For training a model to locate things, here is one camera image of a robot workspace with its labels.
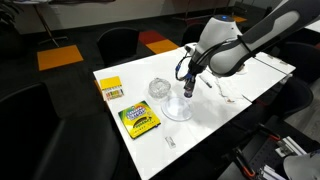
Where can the black office chair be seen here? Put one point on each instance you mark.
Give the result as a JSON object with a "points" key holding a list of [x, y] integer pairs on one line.
{"points": [[37, 144], [294, 96], [118, 45]]}

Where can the small sticker with heart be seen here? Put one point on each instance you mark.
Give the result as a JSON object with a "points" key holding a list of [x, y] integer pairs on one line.
{"points": [[170, 142]]}

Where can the black orange clamp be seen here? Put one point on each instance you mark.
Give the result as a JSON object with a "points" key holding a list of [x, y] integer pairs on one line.
{"points": [[244, 165]]}

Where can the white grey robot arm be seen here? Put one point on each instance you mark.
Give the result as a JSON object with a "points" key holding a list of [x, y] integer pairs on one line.
{"points": [[223, 48]]}

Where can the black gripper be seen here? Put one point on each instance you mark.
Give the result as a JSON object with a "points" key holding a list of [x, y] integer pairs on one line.
{"points": [[190, 77]]}

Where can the clear crinkled plastic bag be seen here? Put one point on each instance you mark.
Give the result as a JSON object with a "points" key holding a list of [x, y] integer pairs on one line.
{"points": [[228, 91]]}

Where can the yellow marker pack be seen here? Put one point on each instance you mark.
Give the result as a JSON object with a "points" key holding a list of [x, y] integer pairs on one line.
{"points": [[111, 88]]}

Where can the clear plastic plate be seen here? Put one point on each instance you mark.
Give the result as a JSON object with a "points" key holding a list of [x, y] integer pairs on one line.
{"points": [[177, 109]]}

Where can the yellow Crayola marker box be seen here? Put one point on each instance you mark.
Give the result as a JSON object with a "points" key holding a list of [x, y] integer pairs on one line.
{"points": [[138, 119]]}

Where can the clear glass bowl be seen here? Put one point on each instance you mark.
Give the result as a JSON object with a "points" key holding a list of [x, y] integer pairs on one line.
{"points": [[159, 88]]}

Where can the grey whiteboard marker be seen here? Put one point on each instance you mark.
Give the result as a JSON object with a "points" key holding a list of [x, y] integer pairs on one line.
{"points": [[205, 81]]}

